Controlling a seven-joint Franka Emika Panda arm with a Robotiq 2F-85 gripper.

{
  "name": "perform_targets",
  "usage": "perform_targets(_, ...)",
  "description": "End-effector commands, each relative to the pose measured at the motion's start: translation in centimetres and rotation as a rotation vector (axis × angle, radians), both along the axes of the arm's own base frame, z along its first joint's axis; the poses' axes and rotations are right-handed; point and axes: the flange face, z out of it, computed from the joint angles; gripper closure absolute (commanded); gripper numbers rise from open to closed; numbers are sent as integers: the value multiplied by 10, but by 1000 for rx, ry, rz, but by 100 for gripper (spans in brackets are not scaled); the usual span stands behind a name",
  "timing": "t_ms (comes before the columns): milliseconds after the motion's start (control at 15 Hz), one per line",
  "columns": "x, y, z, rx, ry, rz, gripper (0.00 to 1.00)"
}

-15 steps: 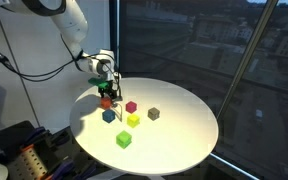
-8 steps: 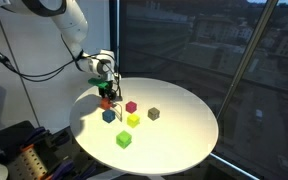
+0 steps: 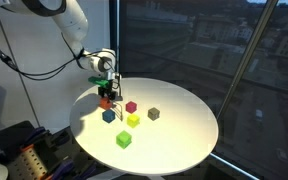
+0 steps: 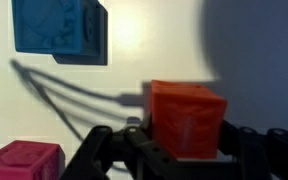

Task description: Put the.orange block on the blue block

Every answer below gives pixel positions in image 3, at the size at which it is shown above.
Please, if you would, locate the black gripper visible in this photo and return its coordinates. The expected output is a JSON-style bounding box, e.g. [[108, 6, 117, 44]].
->
[[97, 83, 117, 102]]

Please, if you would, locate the blue block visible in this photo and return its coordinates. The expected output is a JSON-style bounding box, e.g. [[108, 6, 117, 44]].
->
[[101, 108, 116, 124]]

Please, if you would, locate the orange clamp handle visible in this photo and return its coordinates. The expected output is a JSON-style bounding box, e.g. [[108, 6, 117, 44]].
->
[[19, 143, 36, 153]]

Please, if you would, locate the magenta block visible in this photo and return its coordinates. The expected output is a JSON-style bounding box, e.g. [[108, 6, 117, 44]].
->
[[125, 100, 138, 114]]

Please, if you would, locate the yellow block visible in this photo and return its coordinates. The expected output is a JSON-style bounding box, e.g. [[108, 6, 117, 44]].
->
[[126, 113, 141, 129]]

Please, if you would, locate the grey diagonal metal pole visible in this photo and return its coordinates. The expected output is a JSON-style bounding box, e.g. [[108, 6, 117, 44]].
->
[[216, 0, 280, 120]]

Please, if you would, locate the perforated pegboard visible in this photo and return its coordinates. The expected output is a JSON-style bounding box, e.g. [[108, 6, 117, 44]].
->
[[7, 144, 49, 180]]

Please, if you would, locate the green block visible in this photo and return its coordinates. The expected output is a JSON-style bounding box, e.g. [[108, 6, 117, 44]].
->
[[115, 130, 133, 150]]

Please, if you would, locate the black tool cart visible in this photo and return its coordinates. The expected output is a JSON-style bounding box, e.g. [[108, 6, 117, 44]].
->
[[0, 119, 100, 180]]

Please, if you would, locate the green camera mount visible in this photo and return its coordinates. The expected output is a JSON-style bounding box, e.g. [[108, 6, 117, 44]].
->
[[87, 76, 108, 87]]

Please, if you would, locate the orange block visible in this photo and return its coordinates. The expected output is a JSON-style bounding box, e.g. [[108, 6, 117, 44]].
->
[[99, 97, 114, 111]]

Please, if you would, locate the grey block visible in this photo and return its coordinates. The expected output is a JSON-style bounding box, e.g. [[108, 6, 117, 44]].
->
[[147, 106, 161, 122]]

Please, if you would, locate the purple handled tool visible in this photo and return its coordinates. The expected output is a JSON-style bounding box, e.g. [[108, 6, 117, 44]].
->
[[50, 159, 97, 180]]

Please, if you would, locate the dark vertical window frame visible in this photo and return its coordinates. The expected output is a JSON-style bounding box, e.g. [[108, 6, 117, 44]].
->
[[108, 0, 121, 80]]

